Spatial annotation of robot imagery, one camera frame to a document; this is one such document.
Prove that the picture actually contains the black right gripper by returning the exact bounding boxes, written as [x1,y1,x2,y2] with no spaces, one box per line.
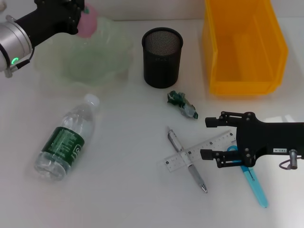
[200,111,304,169]

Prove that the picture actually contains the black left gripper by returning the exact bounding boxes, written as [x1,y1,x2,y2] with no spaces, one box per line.
[13,0,86,47]

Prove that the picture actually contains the pink toy peach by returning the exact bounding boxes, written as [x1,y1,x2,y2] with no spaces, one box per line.
[76,2,98,38]

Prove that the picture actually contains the silver white ballpoint pen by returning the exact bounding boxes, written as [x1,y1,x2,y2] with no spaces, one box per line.
[167,126,209,194]

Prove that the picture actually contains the transparent plastic ruler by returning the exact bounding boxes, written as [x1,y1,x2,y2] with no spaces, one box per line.
[162,130,238,173]

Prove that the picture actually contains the green plastic wrapper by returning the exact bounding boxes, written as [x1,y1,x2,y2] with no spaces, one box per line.
[167,90,199,121]

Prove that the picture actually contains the blue plastic scissors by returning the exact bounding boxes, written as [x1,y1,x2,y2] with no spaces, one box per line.
[225,145,269,209]

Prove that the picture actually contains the clear green-label water bottle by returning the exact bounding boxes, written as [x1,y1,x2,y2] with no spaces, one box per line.
[34,94,100,181]

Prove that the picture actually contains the pale green glass fruit plate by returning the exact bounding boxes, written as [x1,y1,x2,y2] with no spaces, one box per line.
[33,16,133,90]

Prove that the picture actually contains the black mesh pen holder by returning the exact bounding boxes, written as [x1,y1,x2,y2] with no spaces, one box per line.
[141,27,184,89]

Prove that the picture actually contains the yellow plastic bin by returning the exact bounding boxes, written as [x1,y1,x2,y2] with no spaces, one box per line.
[201,0,290,96]

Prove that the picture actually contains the right gripper connector cable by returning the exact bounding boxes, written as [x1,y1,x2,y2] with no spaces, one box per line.
[279,148,299,171]

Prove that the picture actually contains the gripper connector cable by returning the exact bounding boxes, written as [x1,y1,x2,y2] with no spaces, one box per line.
[4,47,35,78]
[279,148,299,171]

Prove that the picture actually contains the left gripper connector cable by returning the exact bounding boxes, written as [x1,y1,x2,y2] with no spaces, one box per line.
[4,47,35,78]

